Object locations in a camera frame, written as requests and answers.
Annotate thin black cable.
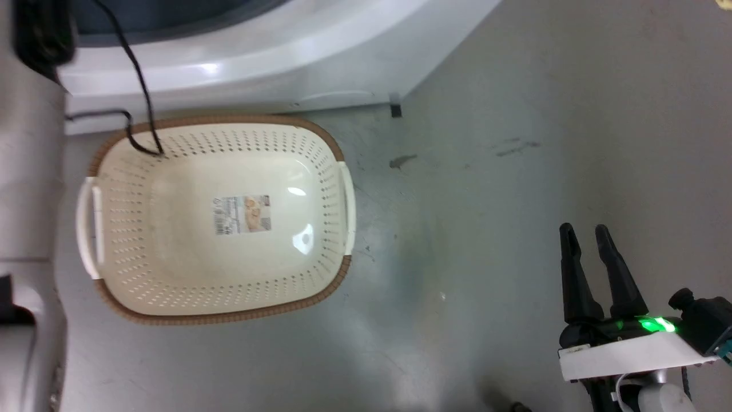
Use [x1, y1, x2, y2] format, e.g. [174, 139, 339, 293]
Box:
[65, 0, 167, 157]

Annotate white washing machine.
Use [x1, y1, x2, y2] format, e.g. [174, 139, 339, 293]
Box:
[57, 0, 504, 136]

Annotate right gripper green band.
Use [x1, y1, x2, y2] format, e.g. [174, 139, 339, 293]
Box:
[558, 223, 722, 383]

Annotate cream perforated laundry basket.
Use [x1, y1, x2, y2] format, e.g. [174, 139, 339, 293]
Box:
[76, 114, 357, 326]

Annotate paper label sticker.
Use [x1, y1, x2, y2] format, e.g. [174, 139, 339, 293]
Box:
[213, 195, 272, 236]

